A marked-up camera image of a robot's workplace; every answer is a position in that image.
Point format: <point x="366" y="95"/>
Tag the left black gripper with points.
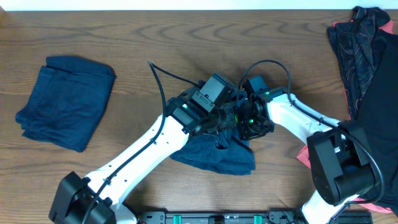
<point x="222" y="119"/>

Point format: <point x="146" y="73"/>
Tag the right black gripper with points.
<point x="246" y="135"/>

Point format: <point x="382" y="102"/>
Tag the dark blue denim shorts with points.
<point x="223" y="153"/>

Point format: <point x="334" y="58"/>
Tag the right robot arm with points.
<point x="340" y="157"/>

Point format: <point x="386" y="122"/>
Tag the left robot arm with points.
<point x="99" y="196"/>

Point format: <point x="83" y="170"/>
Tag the black red-trimmed shorts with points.
<point x="378" y="116"/>

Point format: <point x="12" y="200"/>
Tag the black patterned garment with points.
<point x="352" y="43"/>

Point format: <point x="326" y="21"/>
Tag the folded dark blue garment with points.
<point x="67" y="102"/>

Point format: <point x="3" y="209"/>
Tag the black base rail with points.
<point x="269" y="217"/>

